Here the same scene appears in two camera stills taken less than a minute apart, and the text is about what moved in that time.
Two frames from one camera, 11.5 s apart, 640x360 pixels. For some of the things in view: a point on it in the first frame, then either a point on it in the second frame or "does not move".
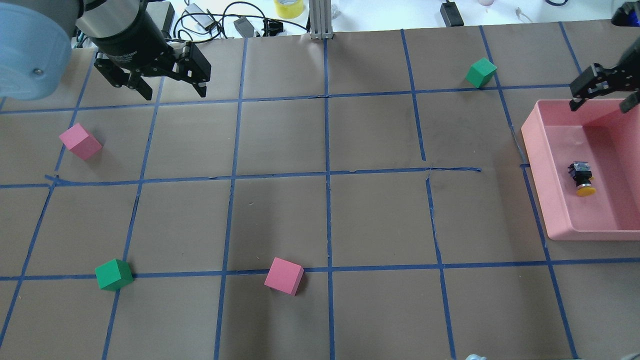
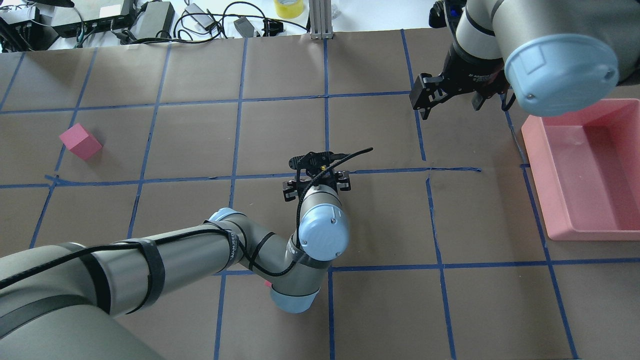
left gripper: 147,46 to 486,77
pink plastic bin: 585,165 does not move
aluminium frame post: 320,19 does not move
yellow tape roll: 290,11 does not move
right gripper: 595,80 to 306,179
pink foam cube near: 79,140 does not move
